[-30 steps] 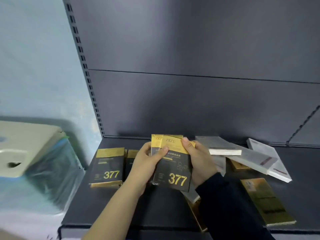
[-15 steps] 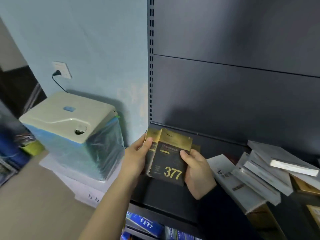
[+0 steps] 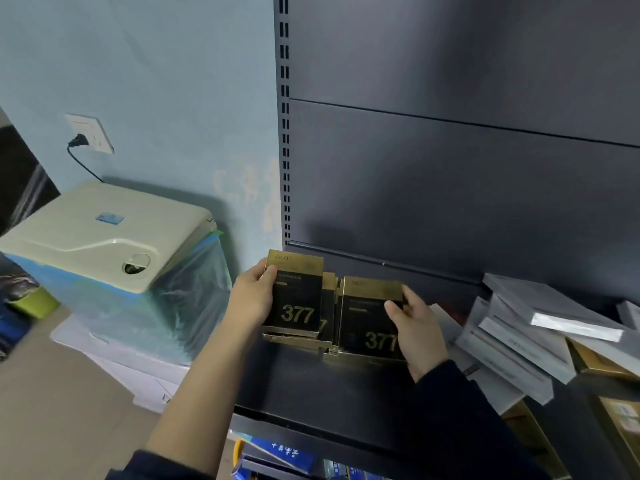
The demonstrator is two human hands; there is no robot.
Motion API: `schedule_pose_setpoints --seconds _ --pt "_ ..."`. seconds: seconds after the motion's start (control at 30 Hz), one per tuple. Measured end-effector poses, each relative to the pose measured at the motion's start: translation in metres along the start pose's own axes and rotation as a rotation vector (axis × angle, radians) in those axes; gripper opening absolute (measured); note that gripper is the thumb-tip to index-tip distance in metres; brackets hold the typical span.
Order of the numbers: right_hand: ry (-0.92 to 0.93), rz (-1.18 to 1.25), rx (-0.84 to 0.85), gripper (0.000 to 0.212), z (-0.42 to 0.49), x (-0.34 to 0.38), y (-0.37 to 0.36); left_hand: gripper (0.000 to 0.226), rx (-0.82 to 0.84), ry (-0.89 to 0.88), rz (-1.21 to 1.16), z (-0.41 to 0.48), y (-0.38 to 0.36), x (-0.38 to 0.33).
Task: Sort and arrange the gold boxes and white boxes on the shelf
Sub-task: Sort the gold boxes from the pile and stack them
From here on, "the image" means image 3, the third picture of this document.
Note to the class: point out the person's right hand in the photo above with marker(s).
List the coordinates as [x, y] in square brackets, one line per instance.
[420, 334]

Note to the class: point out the person's left hand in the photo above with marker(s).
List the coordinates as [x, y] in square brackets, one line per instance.
[247, 302]

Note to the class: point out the person's left thumb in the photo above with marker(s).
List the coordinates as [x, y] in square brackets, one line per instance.
[269, 280]

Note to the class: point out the person's right thumb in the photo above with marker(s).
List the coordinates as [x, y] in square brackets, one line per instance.
[393, 310]

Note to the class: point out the black and gold box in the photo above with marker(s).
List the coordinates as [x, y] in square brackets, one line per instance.
[328, 304]
[365, 324]
[297, 299]

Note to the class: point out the person's right forearm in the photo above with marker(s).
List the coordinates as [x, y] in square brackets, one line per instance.
[460, 429]

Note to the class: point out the person's left forearm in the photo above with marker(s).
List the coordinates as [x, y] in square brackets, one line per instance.
[200, 394]

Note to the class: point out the flat gold box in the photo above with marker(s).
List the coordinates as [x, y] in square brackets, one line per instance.
[295, 340]
[360, 359]

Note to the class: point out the pile of white flat boxes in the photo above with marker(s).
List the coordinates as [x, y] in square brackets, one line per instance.
[520, 344]

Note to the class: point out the dark grey metal shelf unit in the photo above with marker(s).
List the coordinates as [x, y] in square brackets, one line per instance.
[450, 184]

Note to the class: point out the white machine with lid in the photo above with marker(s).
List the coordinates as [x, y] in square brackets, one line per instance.
[100, 234]

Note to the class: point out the blue printed box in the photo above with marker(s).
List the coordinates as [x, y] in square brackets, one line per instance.
[280, 457]

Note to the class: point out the gold cardboard box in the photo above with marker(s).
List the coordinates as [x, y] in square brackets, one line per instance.
[622, 424]
[597, 364]
[532, 439]

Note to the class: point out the green container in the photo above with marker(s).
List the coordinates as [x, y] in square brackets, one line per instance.
[35, 302]

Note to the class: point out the dark wrapped object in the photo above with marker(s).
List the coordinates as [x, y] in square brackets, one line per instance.
[22, 179]

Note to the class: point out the white wall socket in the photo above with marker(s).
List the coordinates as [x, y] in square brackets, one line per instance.
[90, 133]

